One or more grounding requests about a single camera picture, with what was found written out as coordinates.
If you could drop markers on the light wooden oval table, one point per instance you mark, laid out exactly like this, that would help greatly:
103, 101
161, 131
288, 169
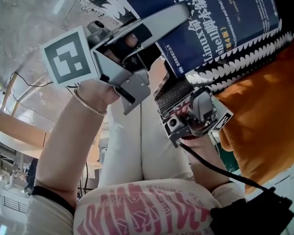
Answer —
19, 128

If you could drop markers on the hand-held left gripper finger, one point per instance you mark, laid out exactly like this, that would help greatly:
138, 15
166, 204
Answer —
166, 18
153, 56

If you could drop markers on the thin gold bangle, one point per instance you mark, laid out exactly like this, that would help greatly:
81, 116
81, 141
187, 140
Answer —
85, 106

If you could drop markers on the black equipment pack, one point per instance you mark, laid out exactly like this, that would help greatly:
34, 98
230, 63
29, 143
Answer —
254, 214

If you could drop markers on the orange cushion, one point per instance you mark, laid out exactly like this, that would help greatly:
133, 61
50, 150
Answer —
259, 101

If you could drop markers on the person's left forearm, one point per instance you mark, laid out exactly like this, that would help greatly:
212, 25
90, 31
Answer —
63, 136

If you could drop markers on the person's cream trousers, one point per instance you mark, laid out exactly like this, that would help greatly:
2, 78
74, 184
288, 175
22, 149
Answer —
142, 143

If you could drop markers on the black and white patterned blanket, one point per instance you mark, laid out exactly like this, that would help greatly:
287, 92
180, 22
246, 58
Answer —
235, 65

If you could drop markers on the person's left hand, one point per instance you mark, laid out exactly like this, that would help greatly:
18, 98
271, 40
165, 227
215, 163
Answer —
132, 40

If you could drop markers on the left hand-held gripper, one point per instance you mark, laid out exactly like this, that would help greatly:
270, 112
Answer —
68, 57

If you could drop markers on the person's white printed t-shirt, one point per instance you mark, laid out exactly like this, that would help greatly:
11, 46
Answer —
49, 219

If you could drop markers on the person's right forearm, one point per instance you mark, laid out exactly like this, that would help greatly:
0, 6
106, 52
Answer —
202, 175

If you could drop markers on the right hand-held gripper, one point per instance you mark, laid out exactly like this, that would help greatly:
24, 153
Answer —
201, 111

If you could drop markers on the dark blue book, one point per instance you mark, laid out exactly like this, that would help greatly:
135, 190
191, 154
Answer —
210, 21

